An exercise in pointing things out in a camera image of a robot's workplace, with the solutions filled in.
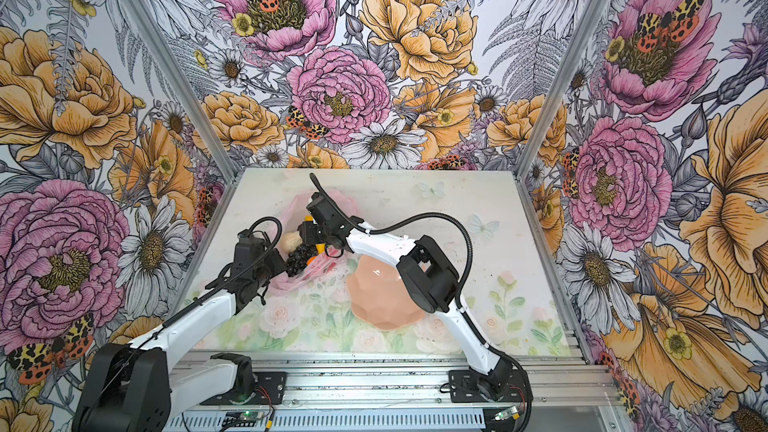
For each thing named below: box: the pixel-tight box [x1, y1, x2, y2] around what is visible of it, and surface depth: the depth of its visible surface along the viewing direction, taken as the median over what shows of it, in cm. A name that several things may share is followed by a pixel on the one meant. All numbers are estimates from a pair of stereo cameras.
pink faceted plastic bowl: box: [345, 254, 424, 330], surface depth 91 cm
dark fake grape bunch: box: [286, 244, 317, 277], surface depth 96 cm
